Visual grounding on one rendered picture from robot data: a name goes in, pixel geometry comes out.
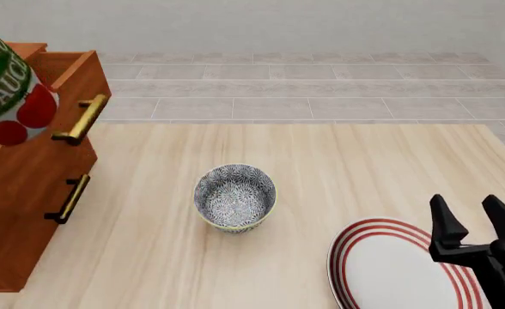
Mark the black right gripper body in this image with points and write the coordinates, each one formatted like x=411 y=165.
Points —
x=471 y=252

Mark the tomato sauce tin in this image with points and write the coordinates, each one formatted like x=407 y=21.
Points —
x=7 y=83

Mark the open wooden drawer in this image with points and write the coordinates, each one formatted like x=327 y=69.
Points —
x=90 y=80

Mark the closed wooden drawer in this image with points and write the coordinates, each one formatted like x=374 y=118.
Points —
x=25 y=193

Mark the wooden cabinet with drawers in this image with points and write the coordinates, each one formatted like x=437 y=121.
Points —
x=7 y=257

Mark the white plate with red rings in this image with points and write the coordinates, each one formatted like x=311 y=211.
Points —
x=385 y=267

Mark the blue patterned bowl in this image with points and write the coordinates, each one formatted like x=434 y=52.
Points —
x=234 y=199

